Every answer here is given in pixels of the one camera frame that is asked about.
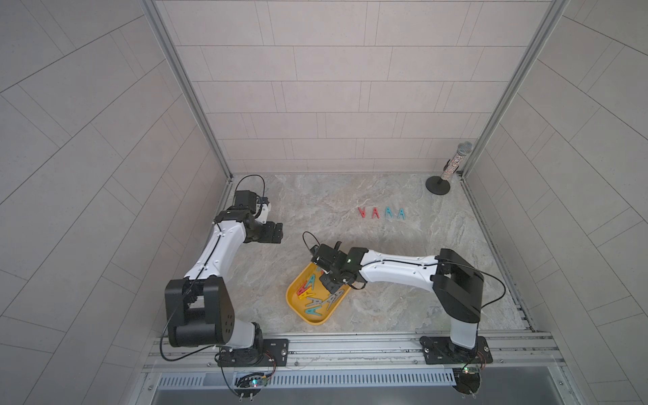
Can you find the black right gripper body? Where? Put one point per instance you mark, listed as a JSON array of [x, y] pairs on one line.
[[332, 278]]

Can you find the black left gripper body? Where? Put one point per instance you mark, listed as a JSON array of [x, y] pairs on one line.
[[262, 232]]

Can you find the yellow plastic storage tray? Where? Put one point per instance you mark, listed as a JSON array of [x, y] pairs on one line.
[[298, 306]]

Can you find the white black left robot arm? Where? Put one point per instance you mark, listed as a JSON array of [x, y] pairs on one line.
[[198, 307]]

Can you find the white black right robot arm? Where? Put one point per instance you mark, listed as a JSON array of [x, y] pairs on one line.
[[458, 285]]

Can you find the grey clothespin lower right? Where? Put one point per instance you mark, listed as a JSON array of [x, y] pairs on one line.
[[334, 298]]

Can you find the grey clothespin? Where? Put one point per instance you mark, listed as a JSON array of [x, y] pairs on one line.
[[314, 303], [334, 298]]

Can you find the grey clothespin lower left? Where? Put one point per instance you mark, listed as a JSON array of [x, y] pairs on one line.
[[314, 303]]

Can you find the yellow clothespin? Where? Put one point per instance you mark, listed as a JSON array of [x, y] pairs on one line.
[[306, 294]]

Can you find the pink clothespin in tray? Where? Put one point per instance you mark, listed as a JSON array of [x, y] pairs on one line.
[[304, 288]]

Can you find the teal clothespin tray bottom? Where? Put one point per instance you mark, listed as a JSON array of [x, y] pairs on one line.
[[313, 311]]

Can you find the ventilation grille strip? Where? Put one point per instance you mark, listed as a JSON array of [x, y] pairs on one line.
[[315, 379]]

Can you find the left controller board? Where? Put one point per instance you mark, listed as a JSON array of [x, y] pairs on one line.
[[248, 386]]

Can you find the controller board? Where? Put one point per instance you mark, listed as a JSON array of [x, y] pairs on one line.
[[248, 386], [467, 380]]

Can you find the right controller board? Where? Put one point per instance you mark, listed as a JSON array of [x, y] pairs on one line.
[[467, 380]]

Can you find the left corner metal profile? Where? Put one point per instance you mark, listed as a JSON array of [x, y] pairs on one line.
[[162, 35]]

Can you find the corner metal profile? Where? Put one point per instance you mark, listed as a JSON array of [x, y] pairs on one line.
[[162, 35], [536, 45]]

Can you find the right corner metal profile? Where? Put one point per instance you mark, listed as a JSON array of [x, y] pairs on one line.
[[536, 45]]

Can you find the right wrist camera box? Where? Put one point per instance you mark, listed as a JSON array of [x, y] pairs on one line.
[[324, 255]]

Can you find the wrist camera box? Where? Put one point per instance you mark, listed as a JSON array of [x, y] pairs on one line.
[[324, 255], [245, 199]]

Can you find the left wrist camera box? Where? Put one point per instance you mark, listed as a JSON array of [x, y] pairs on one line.
[[245, 199]]

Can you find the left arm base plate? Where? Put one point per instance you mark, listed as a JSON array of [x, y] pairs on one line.
[[270, 353]]

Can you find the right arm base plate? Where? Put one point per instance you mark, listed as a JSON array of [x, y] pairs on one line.
[[442, 351]]

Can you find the aluminium front rail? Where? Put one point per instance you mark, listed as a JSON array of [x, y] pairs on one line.
[[373, 351]]

